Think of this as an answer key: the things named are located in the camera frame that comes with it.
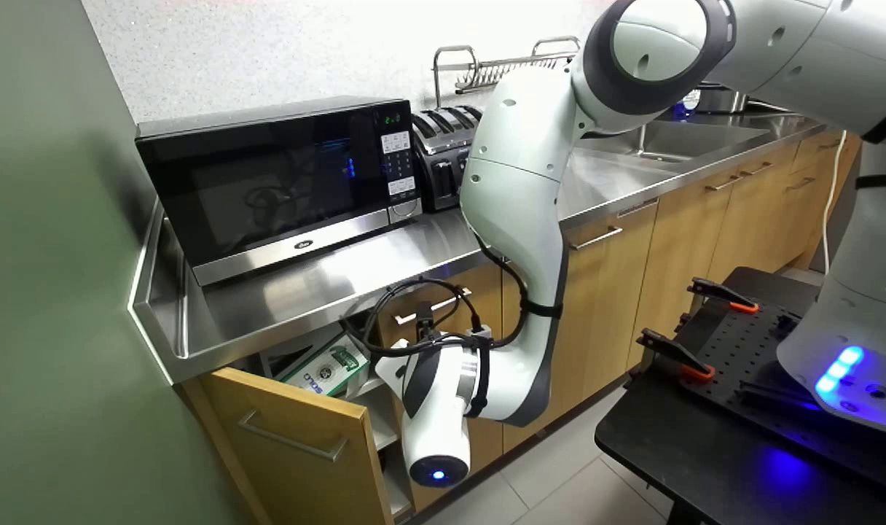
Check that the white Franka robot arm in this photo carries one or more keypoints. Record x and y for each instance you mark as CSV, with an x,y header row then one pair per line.
x,y
533,243

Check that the black chrome four-slot toaster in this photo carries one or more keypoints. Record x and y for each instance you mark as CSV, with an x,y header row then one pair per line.
x,y
445,154

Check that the green white cardboard box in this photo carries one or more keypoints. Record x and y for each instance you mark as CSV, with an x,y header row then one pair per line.
x,y
327,364

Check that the black microwave oven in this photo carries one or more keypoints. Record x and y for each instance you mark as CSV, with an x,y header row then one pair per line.
x,y
269,191

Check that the black orange spring clamp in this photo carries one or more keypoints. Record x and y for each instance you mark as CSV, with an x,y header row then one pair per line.
x,y
721,296
677,355

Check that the stainless steel sink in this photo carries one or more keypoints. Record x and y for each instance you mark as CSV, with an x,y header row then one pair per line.
x,y
707,135

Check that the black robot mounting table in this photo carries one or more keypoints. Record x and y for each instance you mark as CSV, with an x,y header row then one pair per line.
x,y
716,447

